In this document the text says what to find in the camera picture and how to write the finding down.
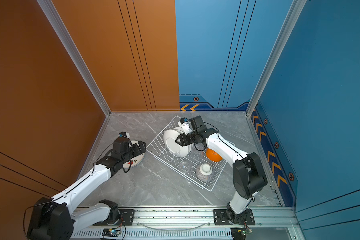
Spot watermelon pattern white plate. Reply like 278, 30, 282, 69
123, 153, 146, 170

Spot green rimmed white plate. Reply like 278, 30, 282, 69
163, 128, 191, 158

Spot white wire dish rack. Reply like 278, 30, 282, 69
147, 116, 227, 192

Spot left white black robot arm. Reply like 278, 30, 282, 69
23, 132, 147, 240

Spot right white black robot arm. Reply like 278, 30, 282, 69
175, 116, 268, 226

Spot plain white plate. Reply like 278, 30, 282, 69
173, 127, 184, 134

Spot orange bowl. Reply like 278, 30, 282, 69
206, 148, 223, 163

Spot white ribbed bowl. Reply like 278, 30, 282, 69
196, 164, 214, 182

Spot left green circuit board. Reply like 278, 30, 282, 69
102, 228, 122, 238

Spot green circuit board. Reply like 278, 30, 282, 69
102, 228, 122, 238
231, 228, 253, 240

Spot right green circuit board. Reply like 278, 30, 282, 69
231, 228, 253, 240

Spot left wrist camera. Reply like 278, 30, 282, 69
118, 132, 130, 138

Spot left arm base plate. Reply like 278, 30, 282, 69
93, 209, 135, 227

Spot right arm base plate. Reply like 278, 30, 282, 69
213, 209, 256, 226

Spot aluminium front rail frame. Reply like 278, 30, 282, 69
69, 207, 305, 240

